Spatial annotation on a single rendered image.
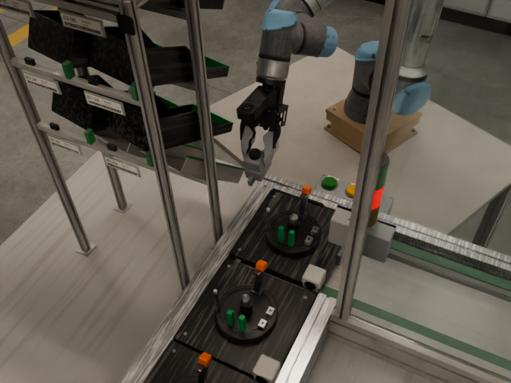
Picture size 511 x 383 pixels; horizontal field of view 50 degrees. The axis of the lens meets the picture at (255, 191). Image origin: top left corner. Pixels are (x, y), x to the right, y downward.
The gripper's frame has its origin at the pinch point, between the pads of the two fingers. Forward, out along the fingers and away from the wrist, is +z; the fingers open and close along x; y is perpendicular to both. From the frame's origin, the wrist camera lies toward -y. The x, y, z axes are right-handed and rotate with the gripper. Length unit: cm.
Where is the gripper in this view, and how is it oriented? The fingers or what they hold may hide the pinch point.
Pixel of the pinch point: (255, 159)
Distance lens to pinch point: 133.3
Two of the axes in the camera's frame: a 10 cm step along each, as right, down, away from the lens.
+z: -1.5, 9.4, 3.1
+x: -8.9, -2.6, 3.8
